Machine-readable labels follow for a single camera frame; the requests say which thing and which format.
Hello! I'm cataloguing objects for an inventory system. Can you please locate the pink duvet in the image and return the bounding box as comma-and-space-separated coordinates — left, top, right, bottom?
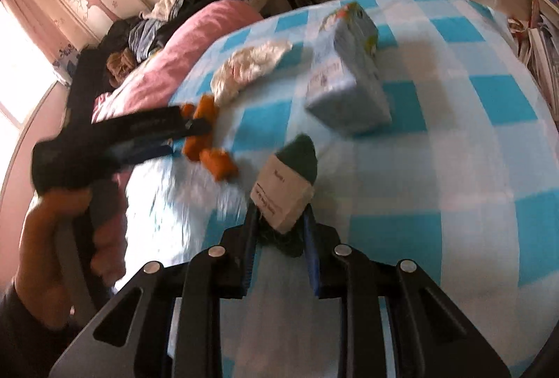
92, 0, 265, 287

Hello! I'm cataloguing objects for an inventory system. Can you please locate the white bookshelf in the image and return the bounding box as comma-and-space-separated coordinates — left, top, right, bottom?
524, 0, 559, 116

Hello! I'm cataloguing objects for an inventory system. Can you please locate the window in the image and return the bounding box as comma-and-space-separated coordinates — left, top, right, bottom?
0, 0, 59, 129

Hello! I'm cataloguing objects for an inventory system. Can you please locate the brown garment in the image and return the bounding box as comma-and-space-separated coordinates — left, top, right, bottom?
107, 48, 138, 86

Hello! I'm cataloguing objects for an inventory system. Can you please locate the light blue milk carton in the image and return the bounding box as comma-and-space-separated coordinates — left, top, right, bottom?
305, 2, 392, 135

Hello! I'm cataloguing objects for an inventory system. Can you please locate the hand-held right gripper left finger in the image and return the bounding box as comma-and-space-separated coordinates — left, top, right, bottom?
48, 203, 263, 378

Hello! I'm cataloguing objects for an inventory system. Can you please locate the orange peel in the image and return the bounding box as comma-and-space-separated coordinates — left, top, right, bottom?
180, 94, 239, 182

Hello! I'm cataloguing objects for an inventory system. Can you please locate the tote bag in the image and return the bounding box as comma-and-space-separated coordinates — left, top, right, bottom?
507, 0, 531, 64

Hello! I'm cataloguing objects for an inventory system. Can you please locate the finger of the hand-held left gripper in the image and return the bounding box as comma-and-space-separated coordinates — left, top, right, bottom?
114, 141, 176, 164
92, 105, 215, 143

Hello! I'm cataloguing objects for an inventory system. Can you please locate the blue denim garment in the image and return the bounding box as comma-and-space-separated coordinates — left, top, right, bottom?
129, 17, 169, 59

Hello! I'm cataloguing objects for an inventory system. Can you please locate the white tissue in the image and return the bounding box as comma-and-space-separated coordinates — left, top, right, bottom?
210, 39, 293, 108

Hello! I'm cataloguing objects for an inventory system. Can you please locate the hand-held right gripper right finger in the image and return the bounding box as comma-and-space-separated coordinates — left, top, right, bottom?
301, 203, 511, 378

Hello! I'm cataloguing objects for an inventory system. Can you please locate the white shirt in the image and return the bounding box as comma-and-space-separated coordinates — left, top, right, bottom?
140, 0, 186, 20

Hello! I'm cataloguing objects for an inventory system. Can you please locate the person's left hand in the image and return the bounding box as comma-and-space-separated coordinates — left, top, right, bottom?
13, 186, 128, 333

